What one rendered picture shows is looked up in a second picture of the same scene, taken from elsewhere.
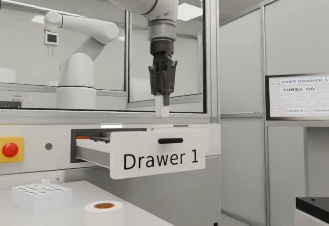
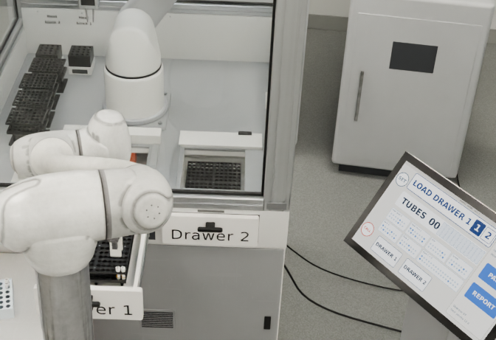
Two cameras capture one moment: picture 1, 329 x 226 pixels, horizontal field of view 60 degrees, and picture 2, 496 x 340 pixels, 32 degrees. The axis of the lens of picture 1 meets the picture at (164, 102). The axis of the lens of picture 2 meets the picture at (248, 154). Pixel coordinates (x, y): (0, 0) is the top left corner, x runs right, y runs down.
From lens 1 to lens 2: 2.06 m
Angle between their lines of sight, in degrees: 50
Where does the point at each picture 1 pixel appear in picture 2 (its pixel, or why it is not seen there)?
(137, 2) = not seen: hidden behind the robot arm
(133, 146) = not seen: hidden behind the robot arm
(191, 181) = (226, 270)
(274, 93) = (387, 198)
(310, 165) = (407, 318)
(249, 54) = not seen: outside the picture
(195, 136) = (127, 295)
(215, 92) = (281, 172)
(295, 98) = (403, 227)
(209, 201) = (257, 294)
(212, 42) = (281, 102)
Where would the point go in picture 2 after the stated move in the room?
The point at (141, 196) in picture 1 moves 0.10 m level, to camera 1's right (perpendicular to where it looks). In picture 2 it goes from (149, 274) to (173, 288)
